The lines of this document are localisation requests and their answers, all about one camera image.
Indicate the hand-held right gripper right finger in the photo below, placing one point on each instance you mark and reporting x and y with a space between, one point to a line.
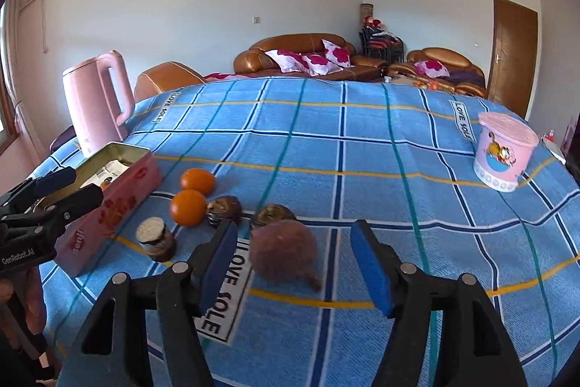
371 264

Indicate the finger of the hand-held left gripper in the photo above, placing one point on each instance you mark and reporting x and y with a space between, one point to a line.
56 178
86 196

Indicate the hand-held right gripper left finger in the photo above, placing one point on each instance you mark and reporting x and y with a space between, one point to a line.
220 260

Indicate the pink tin box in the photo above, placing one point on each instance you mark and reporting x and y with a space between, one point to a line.
118 205

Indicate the small orange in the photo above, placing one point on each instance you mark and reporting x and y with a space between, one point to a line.
197 180
188 208

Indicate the purple round fruit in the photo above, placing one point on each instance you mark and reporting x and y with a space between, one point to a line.
283 253

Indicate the dark brown round fruit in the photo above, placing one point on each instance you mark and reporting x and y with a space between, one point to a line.
224 210
273 214

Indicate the pink electric kettle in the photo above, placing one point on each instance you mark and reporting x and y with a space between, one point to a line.
90 106

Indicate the blue plaid tablecloth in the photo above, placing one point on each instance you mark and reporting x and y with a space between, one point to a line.
362 169

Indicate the orange leather chair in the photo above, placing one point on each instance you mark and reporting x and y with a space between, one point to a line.
163 78

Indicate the pink cartoon print cup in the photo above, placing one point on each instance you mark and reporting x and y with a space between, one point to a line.
503 151

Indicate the coffee table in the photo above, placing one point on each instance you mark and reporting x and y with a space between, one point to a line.
421 83

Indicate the brown leather sofa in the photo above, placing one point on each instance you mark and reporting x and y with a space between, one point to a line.
253 60

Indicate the white red floral pillow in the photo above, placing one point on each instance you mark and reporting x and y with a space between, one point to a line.
337 51
283 58
430 67
317 63

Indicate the purple blanket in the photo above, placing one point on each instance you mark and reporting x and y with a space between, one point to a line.
466 76

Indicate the brown leather armchair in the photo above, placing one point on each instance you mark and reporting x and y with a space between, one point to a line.
439 56

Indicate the small red white bottle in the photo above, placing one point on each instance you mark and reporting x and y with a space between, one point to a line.
550 137

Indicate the stacked dark chairs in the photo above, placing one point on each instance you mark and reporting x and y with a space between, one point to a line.
378 42

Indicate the red plush toy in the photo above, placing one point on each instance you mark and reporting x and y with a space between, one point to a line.
372 22

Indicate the tall patterned vase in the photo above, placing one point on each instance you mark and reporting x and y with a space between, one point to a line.
367 10

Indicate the brown wooden door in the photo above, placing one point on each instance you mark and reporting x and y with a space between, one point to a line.
514 51

